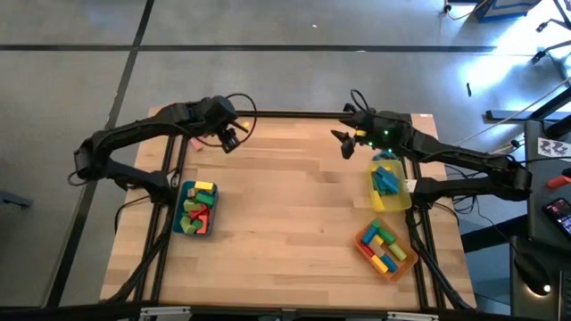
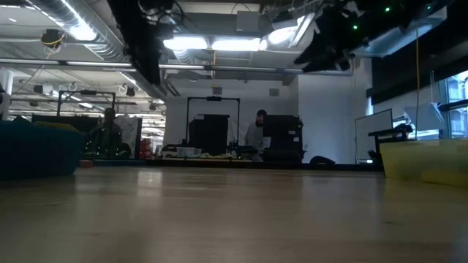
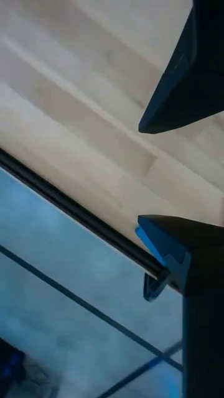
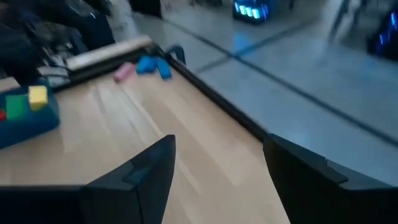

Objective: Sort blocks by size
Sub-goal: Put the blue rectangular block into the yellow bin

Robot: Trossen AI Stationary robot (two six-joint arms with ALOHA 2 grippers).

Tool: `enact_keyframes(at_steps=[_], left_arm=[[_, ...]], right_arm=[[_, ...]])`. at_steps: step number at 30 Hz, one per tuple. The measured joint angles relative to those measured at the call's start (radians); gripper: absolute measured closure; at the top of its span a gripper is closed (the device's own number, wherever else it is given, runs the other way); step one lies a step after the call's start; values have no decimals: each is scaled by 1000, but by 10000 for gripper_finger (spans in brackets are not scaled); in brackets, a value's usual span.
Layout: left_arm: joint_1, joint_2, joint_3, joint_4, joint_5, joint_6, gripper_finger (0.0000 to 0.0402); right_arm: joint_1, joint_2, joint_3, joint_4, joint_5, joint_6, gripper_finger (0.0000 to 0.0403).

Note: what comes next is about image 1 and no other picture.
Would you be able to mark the green wooden arch block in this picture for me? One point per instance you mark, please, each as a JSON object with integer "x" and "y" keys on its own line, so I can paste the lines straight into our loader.
{"x": 376, "y": 224}

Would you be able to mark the light green wooden block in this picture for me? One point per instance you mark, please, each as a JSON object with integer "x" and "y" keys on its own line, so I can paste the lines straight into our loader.
{"x": 192, "y": 205}
{"x": 186, "y": 225}

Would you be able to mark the black chair base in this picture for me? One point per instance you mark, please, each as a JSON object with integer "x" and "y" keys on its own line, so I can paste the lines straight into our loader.
{"x": 538, "y": 56}

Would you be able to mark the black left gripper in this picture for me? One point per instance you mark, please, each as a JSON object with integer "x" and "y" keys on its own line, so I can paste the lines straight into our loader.
{"x": 229, "y": 140}

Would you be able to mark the black side desk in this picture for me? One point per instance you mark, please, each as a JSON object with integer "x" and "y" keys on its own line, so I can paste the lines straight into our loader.
{"x": 537, "y": 200}

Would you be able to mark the dark grey floor object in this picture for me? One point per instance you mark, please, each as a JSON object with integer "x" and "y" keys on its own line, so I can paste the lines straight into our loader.
{"x": 13, "y": 198}

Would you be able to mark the yellow wooden cylinder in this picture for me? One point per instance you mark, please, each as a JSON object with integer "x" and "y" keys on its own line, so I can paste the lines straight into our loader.
{"x": 379, "y": 265}
{"x": 378, "y": 241}

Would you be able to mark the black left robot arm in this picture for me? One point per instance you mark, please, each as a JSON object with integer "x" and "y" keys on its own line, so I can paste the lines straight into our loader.
{"x": 134, "y": 129}

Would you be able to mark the small black floor object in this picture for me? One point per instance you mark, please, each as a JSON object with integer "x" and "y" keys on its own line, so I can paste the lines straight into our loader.
{"x": 469, "y": 89}

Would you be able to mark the red wooden arch block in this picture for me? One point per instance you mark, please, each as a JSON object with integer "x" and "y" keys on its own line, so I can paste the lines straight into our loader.
{"x": 204, "y": 223}

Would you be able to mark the natural wooden block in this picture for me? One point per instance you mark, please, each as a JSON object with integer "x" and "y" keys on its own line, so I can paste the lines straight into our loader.
{"x": 377, "y": 251}
{"x": 191, "y": 192}

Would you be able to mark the orange plastic bin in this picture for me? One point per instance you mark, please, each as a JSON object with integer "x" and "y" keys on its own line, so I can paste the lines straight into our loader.
{"x": 408, "y": 263}

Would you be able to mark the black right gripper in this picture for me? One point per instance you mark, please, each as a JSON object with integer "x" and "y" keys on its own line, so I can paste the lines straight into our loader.
{"x": 374, "y": 129}

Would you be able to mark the black aluminium table frame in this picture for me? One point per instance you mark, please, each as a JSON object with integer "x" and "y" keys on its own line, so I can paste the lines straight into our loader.
{"x": 290, "y": 113}

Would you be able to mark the blue plastic bin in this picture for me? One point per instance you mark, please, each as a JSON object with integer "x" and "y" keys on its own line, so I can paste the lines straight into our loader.
{"x": 176, "y": 209}

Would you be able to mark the black stand base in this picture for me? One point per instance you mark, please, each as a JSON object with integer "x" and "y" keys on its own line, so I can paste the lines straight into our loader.
{"x": 508, "y": 116}

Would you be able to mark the silver metal bracket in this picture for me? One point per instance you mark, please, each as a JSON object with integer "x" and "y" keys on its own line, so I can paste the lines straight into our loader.
{"x": 165, "y": 310}
{"x": 412, "y": 316}

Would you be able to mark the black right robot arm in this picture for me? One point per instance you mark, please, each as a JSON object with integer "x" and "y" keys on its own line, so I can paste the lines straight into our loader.
{"x": 468, "y": 162}

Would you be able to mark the smartphone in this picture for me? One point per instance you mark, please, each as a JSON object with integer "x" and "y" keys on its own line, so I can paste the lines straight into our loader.
{"x": 557, "y": 214}

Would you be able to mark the black frame clamp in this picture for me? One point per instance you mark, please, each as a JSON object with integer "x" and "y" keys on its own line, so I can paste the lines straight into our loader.
{"x": 347, "y": 107}

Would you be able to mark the blue wooden cylinder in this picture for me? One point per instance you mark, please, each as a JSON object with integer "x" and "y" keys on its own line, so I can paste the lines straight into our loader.
{"x": 390, "y": 263}

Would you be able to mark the blue box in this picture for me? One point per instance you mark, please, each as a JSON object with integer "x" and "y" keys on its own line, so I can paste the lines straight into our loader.
{"x": 504, "y": 6}

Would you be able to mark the black computer mouse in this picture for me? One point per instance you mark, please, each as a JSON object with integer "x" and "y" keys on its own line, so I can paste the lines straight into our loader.
{"x": 531, "y": 272}

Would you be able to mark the small yellow wooden block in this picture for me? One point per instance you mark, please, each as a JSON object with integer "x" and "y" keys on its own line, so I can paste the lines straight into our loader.
{"x": 377, "y": 201}

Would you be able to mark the light green wooden cylinder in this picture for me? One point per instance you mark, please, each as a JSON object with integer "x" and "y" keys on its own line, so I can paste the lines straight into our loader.
{"x": 397, "y": 252}

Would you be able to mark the yellow plastic bin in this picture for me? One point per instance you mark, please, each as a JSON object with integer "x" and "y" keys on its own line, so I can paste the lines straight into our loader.
{"x": 403, "y": 203}

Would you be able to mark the white printed sticker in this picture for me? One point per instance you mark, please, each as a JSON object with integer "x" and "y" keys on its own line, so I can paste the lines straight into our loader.
{"x": 553, "y": 147}

